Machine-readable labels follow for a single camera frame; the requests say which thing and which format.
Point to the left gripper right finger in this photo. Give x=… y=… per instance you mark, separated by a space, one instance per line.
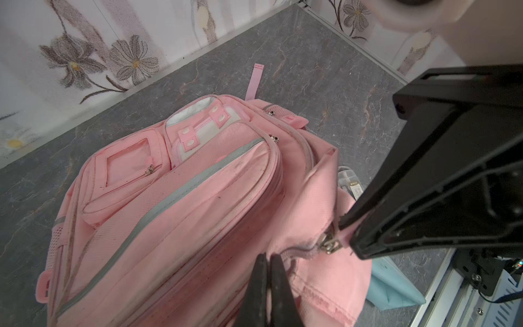
x=284 y=312

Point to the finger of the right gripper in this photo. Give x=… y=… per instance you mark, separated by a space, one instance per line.
x=453 y=177

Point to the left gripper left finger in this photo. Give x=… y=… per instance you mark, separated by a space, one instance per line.
x=253 y=310

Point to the teal pencil case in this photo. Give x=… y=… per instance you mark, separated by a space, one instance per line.
x=389 y=288

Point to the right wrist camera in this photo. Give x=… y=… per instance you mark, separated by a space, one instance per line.
x=484 y=32

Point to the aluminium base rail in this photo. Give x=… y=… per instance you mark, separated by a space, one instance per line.
x=474 y=288

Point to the clear plastic case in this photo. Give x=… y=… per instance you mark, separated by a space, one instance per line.
x=348 y=180

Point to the pink backpack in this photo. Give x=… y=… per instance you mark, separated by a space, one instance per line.
x=167 y=226

